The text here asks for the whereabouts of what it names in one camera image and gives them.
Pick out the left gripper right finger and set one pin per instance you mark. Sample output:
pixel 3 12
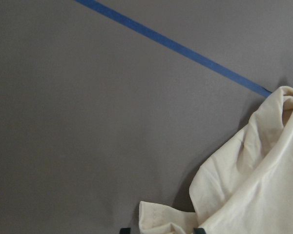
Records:
pixel 199 231

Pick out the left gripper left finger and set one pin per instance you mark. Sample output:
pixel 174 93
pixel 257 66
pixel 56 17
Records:
pixel 125 231

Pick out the cream long-sleeve printed shirt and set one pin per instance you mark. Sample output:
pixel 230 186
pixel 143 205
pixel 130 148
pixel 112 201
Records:
pixel 246 186

